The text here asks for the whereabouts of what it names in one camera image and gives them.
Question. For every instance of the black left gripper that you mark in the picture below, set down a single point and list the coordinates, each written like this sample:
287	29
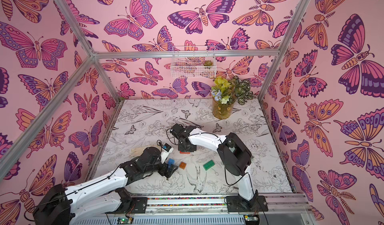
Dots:
170	172

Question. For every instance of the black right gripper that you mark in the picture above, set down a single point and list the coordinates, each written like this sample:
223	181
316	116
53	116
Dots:
186	143

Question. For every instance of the orange square lego brick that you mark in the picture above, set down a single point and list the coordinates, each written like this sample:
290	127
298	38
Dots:
182	165

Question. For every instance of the green long lego brick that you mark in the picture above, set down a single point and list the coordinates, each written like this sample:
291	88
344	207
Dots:
208	165

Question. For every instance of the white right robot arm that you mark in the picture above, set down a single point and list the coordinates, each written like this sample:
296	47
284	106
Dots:
236	158

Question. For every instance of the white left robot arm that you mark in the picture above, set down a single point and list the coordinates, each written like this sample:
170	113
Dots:
105	194

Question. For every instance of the blue long lego brick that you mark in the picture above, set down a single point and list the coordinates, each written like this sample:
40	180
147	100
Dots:
170	161

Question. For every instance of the yellow vase with plants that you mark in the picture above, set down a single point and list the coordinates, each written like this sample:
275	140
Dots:
226	93

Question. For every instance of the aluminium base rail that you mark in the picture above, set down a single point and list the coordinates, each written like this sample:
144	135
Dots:
271	209

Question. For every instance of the white wire basket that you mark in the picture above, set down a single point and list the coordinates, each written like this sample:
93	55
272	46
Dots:
194	62

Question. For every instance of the aluminium cage frame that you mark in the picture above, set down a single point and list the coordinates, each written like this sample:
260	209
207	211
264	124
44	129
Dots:
93	58

